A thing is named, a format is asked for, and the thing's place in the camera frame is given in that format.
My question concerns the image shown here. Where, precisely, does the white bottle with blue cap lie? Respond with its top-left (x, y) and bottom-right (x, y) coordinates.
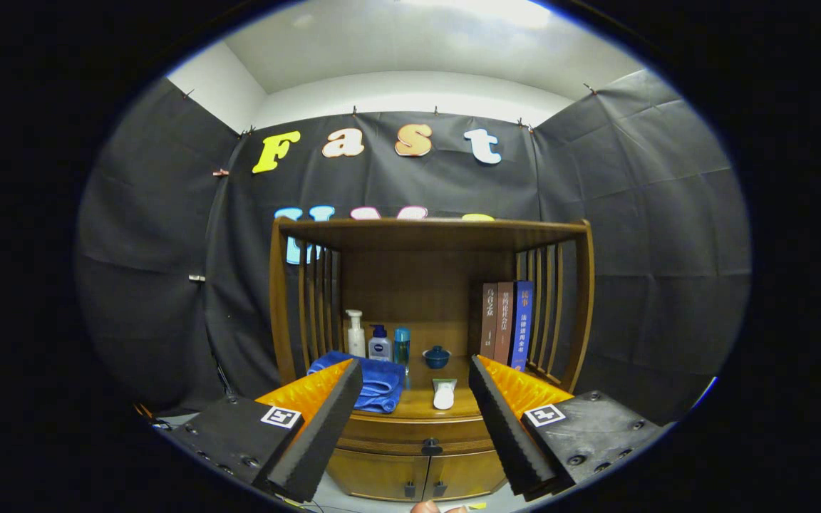
top-left (368, 325), bottom-right (393, 362)

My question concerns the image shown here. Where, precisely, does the folded blue towel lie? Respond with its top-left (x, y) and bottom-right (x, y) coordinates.
top-left (307, 351), bottom-right (406, 415)

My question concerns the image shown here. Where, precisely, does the wooden cabinet door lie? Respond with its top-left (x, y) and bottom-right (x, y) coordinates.
top-left (425, 450), bottom-right (507, 499)
top-left (326, 447), bottom-right (429, 502)

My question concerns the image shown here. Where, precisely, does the wooden cabinet with shelf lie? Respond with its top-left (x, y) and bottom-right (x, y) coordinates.
top-left (269, 216), bottom-right (595, 503)

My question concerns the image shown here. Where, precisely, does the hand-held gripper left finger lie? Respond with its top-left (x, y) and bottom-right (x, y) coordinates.
top-left (161, 358), bottom-right (365, 504)

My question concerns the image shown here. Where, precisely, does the white pump bottle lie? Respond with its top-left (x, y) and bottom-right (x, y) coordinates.
top-left (345, 309), bottom-right (367, 358)

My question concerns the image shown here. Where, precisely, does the wooden countertop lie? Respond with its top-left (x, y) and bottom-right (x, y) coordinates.
top-left (307, 355), bottom-right (482, 421)

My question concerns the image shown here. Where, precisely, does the clear teal bottle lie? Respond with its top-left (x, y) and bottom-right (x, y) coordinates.
top-left (393, 327), bottom-right (411, 376)

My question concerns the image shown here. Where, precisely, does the blue book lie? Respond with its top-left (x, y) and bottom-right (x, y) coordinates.
top-left (510, 280), bottom-right (534, 372)

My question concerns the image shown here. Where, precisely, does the dark brown book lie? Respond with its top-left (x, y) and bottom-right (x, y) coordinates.
top-left (480, 283), bottom-right (500, 361)

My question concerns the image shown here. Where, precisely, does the wooden drawer with black knob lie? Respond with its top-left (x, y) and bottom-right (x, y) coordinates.
top-left (339, 415), bottom-right (497, 457)

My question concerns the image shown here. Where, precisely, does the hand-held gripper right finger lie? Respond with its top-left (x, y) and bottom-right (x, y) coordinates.
top-left (468, 355), bottom-right (668, 502)

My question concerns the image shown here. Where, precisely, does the reddish brown book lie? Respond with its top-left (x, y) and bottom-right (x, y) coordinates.
top-left (494, 281), bottom-right (516, 366)

